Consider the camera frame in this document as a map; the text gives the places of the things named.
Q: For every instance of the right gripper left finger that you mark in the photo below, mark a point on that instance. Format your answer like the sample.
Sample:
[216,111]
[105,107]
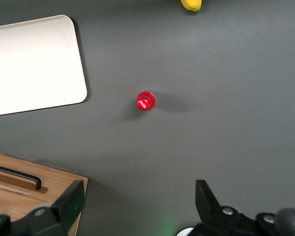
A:
[64,211]

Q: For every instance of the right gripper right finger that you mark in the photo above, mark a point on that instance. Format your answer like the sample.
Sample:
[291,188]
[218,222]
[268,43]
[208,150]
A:
[209,211]

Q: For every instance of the wooden drawer cabinet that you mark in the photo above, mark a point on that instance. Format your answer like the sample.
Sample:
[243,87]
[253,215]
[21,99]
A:
[61,175]

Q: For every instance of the small red bottle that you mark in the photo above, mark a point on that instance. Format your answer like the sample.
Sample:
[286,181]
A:
[145,101]

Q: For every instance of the beige plastic tray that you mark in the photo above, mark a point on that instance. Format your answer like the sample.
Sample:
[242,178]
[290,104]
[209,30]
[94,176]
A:
[34,66]

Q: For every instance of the yellow lemon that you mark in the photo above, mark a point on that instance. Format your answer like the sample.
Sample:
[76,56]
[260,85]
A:
[191,4]

